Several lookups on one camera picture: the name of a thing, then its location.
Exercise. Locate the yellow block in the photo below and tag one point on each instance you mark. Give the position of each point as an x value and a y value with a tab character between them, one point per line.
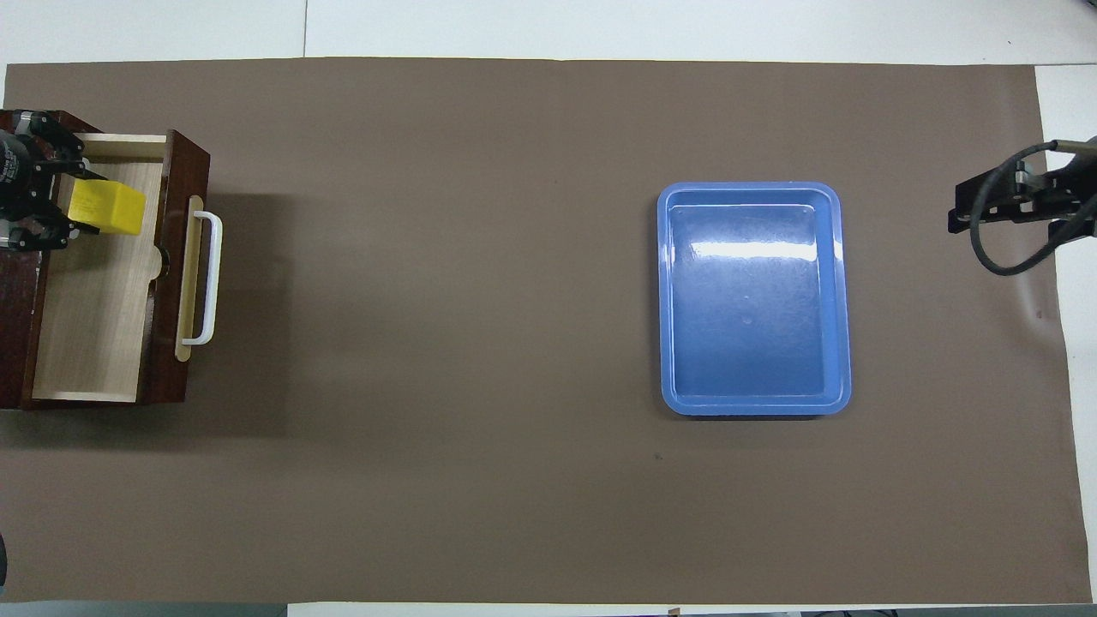
111	210

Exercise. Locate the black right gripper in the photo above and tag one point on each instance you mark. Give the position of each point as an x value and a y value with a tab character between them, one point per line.
1063	193

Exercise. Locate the dark brown wooden cabinet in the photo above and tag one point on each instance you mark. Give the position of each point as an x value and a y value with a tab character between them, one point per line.
17	343

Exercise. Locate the brown paper table mat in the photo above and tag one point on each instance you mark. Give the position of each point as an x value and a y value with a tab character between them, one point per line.
428	480

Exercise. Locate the blue plastic tray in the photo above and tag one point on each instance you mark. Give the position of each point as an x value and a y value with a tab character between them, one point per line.
754	300

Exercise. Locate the dark wooden drawer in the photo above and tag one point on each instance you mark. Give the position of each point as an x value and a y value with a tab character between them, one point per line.
94	326

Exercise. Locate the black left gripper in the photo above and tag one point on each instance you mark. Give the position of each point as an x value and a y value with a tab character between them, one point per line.
17	171

